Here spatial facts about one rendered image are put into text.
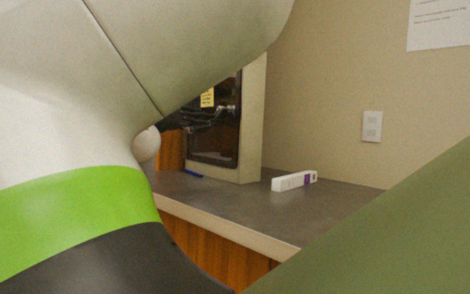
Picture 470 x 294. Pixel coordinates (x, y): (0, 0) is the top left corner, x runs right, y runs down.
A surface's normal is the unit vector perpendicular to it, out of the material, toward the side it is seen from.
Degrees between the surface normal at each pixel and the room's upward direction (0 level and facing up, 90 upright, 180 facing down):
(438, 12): 90
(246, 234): 90
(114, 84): 116
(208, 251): 90
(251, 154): 90
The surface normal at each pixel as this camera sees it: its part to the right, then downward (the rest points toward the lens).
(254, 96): 0.69, 0.07
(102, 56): 0.38, 0.36
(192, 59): 0.51, 0.64
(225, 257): -0.72, 0.00
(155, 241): 0.70, -0.70
